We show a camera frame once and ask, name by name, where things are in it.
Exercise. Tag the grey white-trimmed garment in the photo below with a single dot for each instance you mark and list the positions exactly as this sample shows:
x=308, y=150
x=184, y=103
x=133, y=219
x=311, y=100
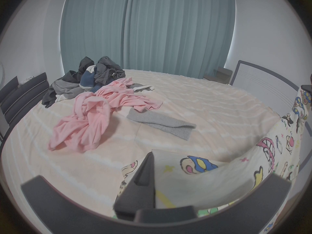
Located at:
x=142, y=88

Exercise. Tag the pile of clothes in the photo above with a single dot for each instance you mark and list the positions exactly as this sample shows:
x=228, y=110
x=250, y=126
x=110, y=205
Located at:
x=104, y=74

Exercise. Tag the pink garment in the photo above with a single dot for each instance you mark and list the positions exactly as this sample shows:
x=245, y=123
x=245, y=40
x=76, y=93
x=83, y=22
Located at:
x=92, y=118

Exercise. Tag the grey knitted garment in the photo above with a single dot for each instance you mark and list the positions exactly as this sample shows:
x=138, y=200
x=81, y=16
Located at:
x=165, y=125

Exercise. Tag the grey bedside table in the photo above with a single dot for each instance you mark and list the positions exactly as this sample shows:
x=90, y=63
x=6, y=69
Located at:
x=218, y=75

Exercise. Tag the white cloth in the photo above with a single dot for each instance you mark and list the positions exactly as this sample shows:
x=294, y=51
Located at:
x=27, y=80

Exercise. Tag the blue-green curtain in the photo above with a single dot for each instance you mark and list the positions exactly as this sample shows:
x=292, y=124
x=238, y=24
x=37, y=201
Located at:
x=146, y=28

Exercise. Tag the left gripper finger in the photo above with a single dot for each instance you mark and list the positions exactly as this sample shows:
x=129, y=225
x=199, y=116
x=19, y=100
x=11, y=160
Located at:
x=142, y=194

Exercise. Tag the bed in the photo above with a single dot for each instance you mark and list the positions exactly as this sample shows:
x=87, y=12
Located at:
x=195, y=94

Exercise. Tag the white printed pyjama top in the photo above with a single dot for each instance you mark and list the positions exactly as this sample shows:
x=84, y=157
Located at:
x=195, y=184

